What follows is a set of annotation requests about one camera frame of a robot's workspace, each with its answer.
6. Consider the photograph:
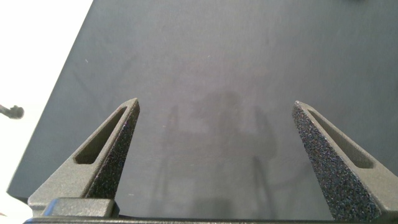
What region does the dark grey mat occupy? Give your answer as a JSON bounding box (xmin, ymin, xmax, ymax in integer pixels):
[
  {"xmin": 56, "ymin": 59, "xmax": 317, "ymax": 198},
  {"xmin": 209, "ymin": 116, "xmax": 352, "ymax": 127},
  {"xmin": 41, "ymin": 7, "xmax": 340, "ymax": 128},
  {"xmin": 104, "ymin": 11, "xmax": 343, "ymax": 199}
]
[{"xmin": 6, "ymin": 0, "xmax": 398, "ymax": 221}]

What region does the black cable plug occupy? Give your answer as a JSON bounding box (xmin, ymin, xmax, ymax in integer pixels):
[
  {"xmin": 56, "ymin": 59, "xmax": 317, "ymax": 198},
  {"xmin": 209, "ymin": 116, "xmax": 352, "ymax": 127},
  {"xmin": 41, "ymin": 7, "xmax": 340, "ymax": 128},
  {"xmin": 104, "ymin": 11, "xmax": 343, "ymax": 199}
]
[{"xmin": 0, "ymin": 105, "xmax": 25, "ymax": 120}]

